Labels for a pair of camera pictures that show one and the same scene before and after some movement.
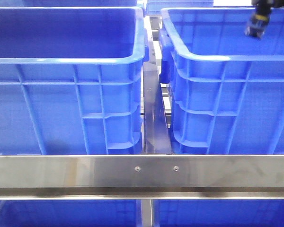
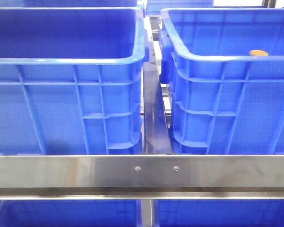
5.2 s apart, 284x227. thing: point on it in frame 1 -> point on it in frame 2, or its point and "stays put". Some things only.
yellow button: x=257 y=27 -> x=257 y=52
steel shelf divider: x=157 y=138 stays put
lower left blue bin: x=66 y=213 stays put
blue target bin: x=232 y=94 stays put
